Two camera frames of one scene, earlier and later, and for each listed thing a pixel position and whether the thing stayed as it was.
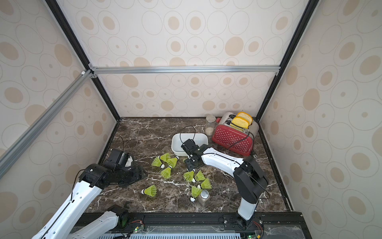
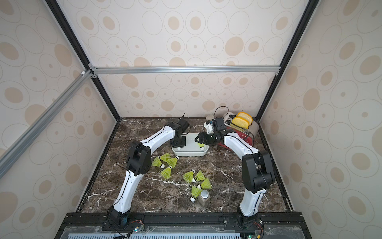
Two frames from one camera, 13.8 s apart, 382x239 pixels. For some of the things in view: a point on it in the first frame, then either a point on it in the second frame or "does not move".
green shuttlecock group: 157,162 does not move
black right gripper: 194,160 to 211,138
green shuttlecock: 199,177 does not move
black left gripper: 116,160 to 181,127
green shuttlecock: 189,175 does not move
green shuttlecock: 195,191 does not move
